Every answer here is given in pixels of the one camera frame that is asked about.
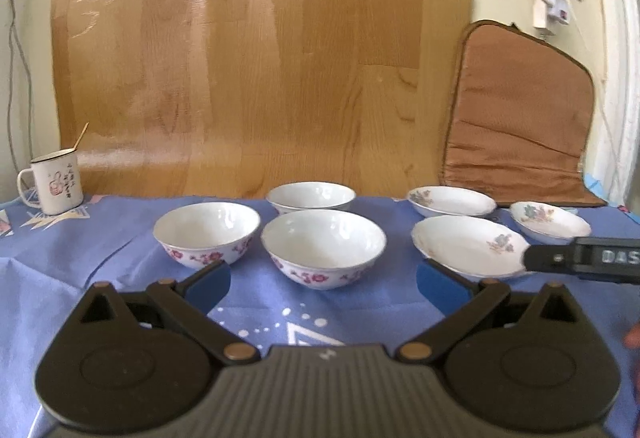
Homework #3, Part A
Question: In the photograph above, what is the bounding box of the white floral bowl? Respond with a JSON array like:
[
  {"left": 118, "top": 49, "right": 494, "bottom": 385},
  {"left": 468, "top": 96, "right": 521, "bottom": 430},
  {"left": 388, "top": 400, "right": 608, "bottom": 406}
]
[
  {"left": 260, "top": 209, "right": 388, "bottom": 291},
  {"left": 265, "top": 182, "right": 357, "bottom": 217},
  {"left": 153, "top": 202, "right": 261, "bottom": 269}
]

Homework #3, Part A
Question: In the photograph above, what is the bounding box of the white enamel mug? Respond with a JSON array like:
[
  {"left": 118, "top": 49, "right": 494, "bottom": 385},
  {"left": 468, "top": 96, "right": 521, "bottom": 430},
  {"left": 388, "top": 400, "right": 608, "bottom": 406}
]
[{"left": 17, "top": 149, "right": 85, "bottom": 217}]

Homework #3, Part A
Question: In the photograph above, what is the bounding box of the brown seat cushion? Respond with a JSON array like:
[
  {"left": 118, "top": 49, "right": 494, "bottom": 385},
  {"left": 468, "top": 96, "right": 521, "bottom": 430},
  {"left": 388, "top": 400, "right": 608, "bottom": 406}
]
[{"left": 438, "top": 19, "right": 609, "bottom": 209}]

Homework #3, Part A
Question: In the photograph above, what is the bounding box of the large white floral plate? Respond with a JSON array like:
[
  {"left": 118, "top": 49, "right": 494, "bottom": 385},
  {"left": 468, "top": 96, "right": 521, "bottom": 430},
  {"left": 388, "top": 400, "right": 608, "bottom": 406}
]
[{"left": 411, "top": 216, "right": 532, "bottom": 280}]

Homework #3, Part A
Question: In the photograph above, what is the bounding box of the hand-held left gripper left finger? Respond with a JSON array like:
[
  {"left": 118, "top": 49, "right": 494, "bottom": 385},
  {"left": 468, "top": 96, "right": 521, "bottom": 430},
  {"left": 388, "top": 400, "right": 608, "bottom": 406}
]
[{"left": 70, "top": 260, "right": 261, "bottom": 366}]

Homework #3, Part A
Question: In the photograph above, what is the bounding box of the blue printed tablecloth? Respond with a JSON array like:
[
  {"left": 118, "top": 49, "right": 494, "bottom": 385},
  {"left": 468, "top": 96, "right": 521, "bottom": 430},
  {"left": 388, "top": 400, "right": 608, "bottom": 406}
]
[{"left": 0, "top": 192, "right": 640, "bottom": 438}]

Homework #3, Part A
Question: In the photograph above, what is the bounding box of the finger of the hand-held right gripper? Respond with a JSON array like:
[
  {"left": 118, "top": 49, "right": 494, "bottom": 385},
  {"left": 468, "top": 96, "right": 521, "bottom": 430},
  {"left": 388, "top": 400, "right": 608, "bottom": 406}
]
[{"left": 521, "top": 240, "right": 577, "bottom": 275}]

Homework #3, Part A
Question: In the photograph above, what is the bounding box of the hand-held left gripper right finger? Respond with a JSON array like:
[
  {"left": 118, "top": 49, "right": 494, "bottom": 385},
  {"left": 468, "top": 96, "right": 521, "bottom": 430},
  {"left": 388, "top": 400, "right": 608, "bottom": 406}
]
[{"left": 395, "top": 260, "right": 583, "bottom": 366}]

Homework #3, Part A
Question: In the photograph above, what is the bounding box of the white window frame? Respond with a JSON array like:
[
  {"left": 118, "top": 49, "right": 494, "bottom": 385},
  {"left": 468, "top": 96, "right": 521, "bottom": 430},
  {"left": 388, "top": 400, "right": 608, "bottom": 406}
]
[{"left": 584, "top": 0, "right": 640, "bottom": 211}]

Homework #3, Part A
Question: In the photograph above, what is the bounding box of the small white floral plate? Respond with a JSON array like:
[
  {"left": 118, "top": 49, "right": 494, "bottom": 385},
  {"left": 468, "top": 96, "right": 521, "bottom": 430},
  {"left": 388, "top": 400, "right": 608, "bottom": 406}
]
[{"left": 509, "top": 201, "right": 594, "bottom": 246}]

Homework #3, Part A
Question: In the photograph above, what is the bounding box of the wood-pattern board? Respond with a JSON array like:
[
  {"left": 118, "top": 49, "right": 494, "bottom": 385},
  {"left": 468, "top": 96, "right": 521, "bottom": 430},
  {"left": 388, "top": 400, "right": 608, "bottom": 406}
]
[{"left": 50, "top": 0, "right": 475, "bottom": 200}]

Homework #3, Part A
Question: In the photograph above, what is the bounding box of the grey wall cable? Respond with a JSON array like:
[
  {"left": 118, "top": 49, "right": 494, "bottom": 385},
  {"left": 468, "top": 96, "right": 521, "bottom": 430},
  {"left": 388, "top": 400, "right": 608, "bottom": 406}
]
[{"left": 7, "top": 0, "right": 37, "bottom": 159}]

